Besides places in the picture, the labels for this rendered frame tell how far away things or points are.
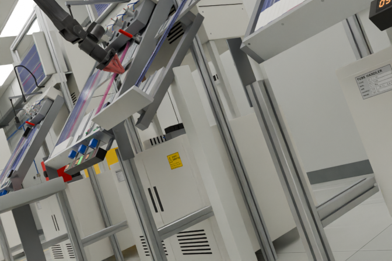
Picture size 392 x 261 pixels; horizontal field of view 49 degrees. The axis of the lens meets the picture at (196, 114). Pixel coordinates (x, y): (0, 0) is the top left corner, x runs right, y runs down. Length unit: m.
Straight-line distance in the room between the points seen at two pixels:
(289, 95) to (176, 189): 1.77
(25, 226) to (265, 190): 1.00
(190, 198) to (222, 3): 0.96
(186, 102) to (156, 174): 0.66
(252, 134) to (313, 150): 1.47
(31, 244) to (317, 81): 2.31
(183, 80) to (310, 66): 1.98
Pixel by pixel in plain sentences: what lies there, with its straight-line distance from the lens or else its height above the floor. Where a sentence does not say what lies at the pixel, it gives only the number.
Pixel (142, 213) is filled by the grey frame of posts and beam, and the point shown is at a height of 0.39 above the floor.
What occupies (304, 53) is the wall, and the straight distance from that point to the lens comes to 3.28.
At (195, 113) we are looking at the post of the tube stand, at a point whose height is 0.65.
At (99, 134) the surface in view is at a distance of 1.63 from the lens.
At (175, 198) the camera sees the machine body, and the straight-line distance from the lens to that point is 1.89.
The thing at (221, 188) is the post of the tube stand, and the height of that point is 0.40.
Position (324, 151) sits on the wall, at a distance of 3.35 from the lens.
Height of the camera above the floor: 0.53
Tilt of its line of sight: 5 degrees up
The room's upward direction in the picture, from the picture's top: 19 degrees counter-clockwise
